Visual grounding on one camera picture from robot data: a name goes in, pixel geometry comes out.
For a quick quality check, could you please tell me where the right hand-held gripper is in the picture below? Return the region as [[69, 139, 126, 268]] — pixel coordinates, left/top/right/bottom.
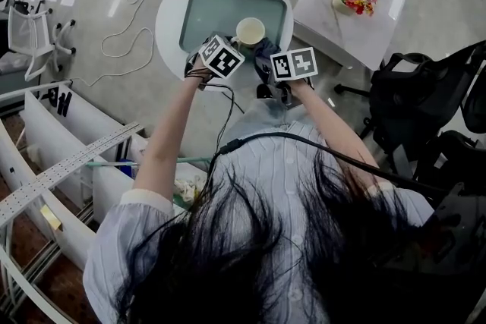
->
[[254, 46, 318, 109]]

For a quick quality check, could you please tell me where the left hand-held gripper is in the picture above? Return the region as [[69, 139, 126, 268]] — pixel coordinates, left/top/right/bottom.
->
[[185, 32, 246, 80]]

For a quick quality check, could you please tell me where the dark grey cloth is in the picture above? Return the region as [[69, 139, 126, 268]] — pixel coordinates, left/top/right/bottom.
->
[[248, 37, 282, 68]]

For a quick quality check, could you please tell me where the cream ceramic mug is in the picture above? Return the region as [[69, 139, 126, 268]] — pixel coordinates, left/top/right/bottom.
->
[[230, 17, 266, 49]]

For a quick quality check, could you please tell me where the person's right forearm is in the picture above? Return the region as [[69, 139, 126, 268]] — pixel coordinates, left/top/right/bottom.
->
[[290, 79, 380, 179]]

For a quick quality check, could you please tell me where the person's left forearm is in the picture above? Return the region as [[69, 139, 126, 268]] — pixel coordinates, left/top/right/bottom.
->
[[132, 77, 208, 198]]

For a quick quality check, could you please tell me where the person's left hand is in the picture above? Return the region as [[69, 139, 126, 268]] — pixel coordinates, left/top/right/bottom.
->
[[188, 55, 214, 79]]

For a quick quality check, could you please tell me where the green tray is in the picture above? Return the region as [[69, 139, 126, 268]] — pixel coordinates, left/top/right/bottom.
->
[[178, 0, 288, 58]]

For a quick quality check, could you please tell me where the round white side table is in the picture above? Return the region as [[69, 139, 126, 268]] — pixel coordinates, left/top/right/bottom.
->
[[154, 0, 295, 92]]

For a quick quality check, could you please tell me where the light grey skirt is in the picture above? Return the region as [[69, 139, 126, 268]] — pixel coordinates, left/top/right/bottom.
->
[[223, 96, 305, 137]]

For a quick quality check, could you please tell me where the white marble coffee table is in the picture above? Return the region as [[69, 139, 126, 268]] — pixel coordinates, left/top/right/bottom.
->
[[292, 0, 418, 71]]

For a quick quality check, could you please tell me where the white striped shirt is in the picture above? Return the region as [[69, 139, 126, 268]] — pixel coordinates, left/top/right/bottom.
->
[[82, 119, 436, 324]]

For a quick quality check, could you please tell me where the black office chair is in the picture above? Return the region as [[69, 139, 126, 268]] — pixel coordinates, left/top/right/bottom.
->
[[333, 41, 486, 187]]

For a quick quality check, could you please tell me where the pile of white rags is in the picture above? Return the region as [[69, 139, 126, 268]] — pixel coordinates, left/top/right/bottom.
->
[[172, 174, 208, 208]]

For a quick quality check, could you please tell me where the white curved shelving unit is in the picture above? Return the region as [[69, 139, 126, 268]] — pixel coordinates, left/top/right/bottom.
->
[[0, 79, 160, 324]]

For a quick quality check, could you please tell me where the white office chair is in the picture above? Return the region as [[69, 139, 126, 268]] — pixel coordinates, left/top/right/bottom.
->
[[7, 0, 77, 83]]

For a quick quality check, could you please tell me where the black head-mounted rig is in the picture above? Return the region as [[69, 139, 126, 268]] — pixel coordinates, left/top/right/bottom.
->
[[379, 181, 486, 316]]

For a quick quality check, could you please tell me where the yellow paper tag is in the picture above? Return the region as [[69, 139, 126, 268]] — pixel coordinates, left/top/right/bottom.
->
[[39, 204, 63, 231]]

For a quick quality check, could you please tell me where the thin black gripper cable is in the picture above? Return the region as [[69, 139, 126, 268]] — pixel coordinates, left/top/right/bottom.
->
[[197, 83, 246, 156]]

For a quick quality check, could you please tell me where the thick black cable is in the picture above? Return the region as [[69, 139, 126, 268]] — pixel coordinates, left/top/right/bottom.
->
[[208, 131, 449, 194]]

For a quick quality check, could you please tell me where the white floor cable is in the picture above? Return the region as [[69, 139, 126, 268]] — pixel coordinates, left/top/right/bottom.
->
[[70, 0, 156, 87]]

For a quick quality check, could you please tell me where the teal mop handle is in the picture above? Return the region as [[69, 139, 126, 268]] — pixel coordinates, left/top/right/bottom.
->
[[85, 157, 212, 168]]

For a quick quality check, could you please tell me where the perforated metal rail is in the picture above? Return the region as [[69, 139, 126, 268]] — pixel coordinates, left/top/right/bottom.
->
[[0, 121, 141, 228]]

